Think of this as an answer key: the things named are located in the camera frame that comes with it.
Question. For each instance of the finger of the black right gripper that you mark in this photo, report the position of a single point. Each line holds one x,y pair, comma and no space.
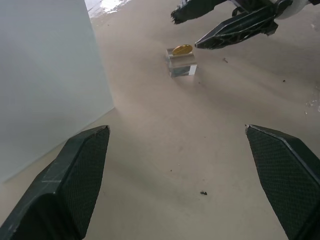
197,11
237,31

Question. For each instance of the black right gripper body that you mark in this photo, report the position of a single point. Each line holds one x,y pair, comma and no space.
255,4

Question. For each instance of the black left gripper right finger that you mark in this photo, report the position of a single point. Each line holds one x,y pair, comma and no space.
287,180

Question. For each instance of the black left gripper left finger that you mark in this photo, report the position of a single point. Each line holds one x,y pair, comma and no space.
62,190

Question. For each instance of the white box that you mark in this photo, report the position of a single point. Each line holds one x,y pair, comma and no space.
47,82

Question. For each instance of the gold coin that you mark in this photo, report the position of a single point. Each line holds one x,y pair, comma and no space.
182,49

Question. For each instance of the clear acrylic block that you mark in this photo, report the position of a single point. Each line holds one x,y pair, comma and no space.
182,65

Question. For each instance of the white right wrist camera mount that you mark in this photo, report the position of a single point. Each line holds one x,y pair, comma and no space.
292,10

